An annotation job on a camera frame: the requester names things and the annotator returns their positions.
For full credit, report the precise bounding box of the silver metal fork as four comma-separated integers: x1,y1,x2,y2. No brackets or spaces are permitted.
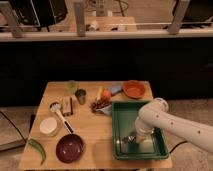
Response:
122,132,136,144

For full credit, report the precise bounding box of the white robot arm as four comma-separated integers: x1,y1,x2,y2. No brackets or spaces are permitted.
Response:
134,98,213,154

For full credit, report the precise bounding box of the green plastic tray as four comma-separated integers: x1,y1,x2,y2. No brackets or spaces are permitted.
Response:
112,101,169,160

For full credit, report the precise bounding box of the orange ceramic bowl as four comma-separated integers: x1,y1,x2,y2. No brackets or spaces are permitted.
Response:
122,80,145,99

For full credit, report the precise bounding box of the dark red grapes cluster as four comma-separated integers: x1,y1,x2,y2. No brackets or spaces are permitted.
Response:
90,100,111,113

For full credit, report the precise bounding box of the blue cloth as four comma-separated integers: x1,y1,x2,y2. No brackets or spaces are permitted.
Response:
108,84,122,96

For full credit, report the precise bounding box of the orange toy fruit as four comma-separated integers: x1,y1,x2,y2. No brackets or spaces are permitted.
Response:
101,90,111,101

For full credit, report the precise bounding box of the yellow banana toy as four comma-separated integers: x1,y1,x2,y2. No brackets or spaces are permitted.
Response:
96,86,103,101

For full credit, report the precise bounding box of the wooden table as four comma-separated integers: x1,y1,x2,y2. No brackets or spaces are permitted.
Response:
19,81,172,171

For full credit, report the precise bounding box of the dark purple bowl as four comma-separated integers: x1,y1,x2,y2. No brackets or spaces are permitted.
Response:
56,134,84,163

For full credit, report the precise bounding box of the wooden block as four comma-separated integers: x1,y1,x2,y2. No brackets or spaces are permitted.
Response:
62,96,73,116

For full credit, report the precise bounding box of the green translucent cup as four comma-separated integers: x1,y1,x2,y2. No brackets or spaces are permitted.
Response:
67,80,77,94

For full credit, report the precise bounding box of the white-headed dish brush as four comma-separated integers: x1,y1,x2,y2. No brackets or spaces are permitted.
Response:
50,102,73,133

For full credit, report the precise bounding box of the white round lidded container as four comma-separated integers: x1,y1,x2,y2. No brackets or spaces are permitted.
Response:
39,117,58,136

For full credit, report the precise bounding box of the green chili pepper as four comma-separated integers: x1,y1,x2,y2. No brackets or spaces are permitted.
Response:
28,139,46,164

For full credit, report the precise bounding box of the black cable on floor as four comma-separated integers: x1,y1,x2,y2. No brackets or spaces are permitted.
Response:
169,140,189,154

